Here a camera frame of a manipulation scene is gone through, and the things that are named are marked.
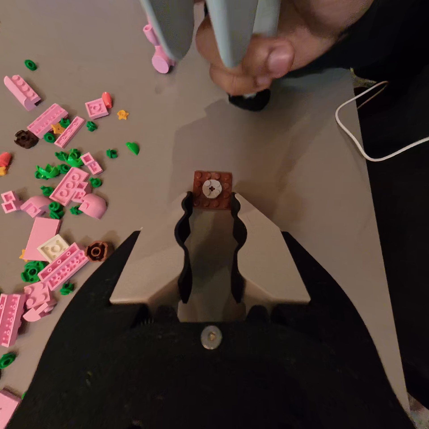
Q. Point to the grey round toy plate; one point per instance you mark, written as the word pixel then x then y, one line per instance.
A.
pixel 207 192

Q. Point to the person's right hand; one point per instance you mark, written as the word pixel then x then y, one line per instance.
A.
pixel 308 33

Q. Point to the pink and brown brick assembly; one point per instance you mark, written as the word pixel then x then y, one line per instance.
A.
pixel 162 63

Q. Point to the pile of green toy pieces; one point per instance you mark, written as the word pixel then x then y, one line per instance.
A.
pixel 133 148

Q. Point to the reddish brown round toy brick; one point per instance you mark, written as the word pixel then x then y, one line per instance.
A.
pixel 97 252

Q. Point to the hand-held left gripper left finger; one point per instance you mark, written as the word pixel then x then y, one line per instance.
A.
pixel 147 268

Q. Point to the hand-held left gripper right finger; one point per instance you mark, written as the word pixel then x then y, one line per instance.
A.
pixel 271 268

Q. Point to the dark brown round toy plate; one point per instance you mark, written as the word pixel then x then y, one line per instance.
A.
pixel 26 139

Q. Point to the coral toy cone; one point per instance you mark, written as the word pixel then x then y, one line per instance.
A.
pixel 107 99
pixel 5 159

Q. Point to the pile of pink toy bricks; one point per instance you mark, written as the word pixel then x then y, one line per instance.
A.
pixel 68 186

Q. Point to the cream square toy plate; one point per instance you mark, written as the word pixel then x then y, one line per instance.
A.
pixel 53 248

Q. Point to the brown square toy plate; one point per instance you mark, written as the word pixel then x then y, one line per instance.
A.
pixel 201 202

